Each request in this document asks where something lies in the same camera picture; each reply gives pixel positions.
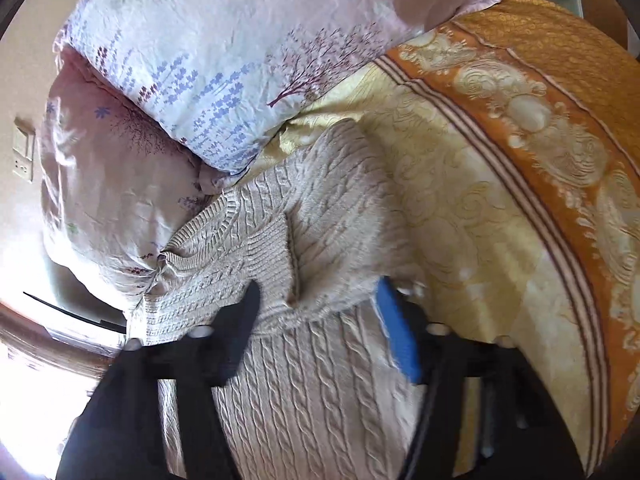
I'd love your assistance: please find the black flat screen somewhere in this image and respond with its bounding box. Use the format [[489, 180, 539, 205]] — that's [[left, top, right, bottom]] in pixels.
[[22, 290, 128, 335]]

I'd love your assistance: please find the yellow orange patterned bedspread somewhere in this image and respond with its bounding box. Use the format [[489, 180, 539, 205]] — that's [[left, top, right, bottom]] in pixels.
[[250, 0, 640, 480]]

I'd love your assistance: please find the white wall outlet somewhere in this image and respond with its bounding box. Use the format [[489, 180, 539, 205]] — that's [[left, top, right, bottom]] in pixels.
[[12, 117, 36, 183]]

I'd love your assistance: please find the beige cable knit sweater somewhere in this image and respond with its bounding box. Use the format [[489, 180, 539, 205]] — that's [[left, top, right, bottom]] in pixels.
[[127, 117, 432, 480]]

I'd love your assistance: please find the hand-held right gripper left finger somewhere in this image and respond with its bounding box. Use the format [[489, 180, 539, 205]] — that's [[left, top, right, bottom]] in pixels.
[[54, 281, 262, 480]]

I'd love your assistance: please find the wooden headboard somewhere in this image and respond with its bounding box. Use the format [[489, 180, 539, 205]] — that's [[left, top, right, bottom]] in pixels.
[[446, 0, 638, 56]]

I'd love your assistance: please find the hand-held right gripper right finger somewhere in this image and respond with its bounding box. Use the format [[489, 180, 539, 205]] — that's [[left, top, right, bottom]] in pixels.
[[374, 279, 587, 480]]

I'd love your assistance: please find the pink floral pillow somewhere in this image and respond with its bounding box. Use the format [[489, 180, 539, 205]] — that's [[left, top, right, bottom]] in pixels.
[[52, 0, 502, 177], [37, 47, 236, 311]]

